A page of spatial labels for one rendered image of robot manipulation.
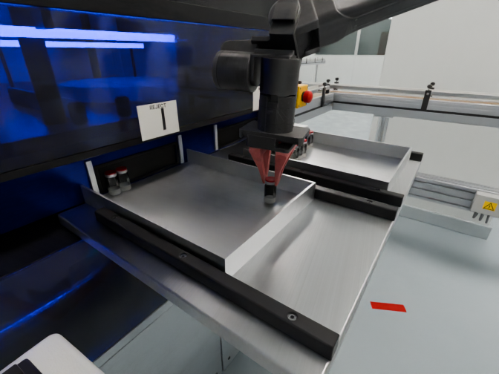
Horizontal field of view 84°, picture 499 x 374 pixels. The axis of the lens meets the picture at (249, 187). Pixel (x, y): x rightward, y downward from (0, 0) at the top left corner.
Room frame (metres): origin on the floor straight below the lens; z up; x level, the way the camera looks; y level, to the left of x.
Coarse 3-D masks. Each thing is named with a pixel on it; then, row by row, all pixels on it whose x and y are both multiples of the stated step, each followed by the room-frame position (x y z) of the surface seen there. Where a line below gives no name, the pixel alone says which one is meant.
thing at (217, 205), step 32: (192, 160) 0.65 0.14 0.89; (224, 160) 0.59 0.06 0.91; (96, 192) 0.42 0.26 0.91; (128, 192) 0.49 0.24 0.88; (160, 192) 0.49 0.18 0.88; (192, 192) 0.49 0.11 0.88; (224, 192) 0.49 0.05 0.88; (256, 192) 0.49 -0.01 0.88; (288, 192) 0.49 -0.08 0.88; (160, 224) 0.33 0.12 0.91; (192, 224) 0.38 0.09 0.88; (224, 224) 0.38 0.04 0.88; (256, 224) 0.38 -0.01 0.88; (224, 256) 0.26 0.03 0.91
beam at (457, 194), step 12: (420, 180) 1.31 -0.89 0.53; (432, 180) 1.28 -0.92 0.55; (444, 180) 1.27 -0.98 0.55; (456, 180) 1.27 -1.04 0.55; (408, 192) 1.34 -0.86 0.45; (420, 192) 1.30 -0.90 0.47; (432, 192) 1.27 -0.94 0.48; (444, 192) 1.24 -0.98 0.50; (456, 192) 1.21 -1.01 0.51; (468, 192) 1.19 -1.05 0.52; (492, 192) 1.14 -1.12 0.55; (444, 204) 1.23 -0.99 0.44; (456, 204) 1.21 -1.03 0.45; (468, 204) 1.18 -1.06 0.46; (492, 216) 1.12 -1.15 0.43
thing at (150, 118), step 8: (152, 104) 0.50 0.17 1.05; (160, 104) 0.52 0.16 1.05; (168, 104) 0.53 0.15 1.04; (176, 104) 0.54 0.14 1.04; (144, 112) 0.49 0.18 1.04; (152, 112) 0.50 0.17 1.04; (160, 112) 0.51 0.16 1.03; (168, 112) 0.53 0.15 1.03; (176, 112) 0.54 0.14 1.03; (144, 120) 0.48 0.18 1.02; (152, 120) 0.50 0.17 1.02; (160, 120) 0.51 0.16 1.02; (168, 120) 0.52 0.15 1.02; (176, 120) 0.54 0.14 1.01; (144, 128) 0.48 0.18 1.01; (152, 128) 0.49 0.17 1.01; (160, 128) 0.51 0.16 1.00; (168, 128) 0.52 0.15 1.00; (176, 128) 0.54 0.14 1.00; (144, 136) 0.48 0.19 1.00; (152, 136) 0.49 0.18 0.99; (160, 136) 0.51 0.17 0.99
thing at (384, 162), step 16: (320, 144) 0.81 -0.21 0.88; (336, 144) 0.78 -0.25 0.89; (352, 144) 0.76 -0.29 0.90; (368, 144) 0.73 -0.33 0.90; (384, 144) 0.71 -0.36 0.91; (272, 160) 0.61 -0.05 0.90; (288, 160) 0.59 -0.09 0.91; (304, 160) 0.67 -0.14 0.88; (320, 160) 0.67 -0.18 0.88; (336, 160) 0.67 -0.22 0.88; (352, 160) 0.67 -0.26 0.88; (368, 160) 0.67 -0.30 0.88; (384, 160) 0.67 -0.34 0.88; (400, 160) 0.67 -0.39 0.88; (336, 176) 0.52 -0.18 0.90; (352, 176) 0.50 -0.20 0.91; (368, 176) 0.57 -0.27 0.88; (384, 176) 0.57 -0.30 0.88
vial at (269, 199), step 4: (268, 184) 0.44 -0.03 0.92; (272, 184) 0.44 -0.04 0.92; (264, 188) 0.44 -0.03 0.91; (268, 188) 0.44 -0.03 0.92; (272, 188) 0.44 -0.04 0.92; (276, 188) 0.45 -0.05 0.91; (264, 192) 0.44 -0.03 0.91; (268, 192) 0.44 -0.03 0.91; (272, 192) 0.44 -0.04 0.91; (264, 196) 0.44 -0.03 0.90; (268, 196) 0.44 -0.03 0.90; (272, 196) 0.44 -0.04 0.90; (264, 200) 0.44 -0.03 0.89; (268, 200) 0.44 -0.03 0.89; (272, 200) 0.44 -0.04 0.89
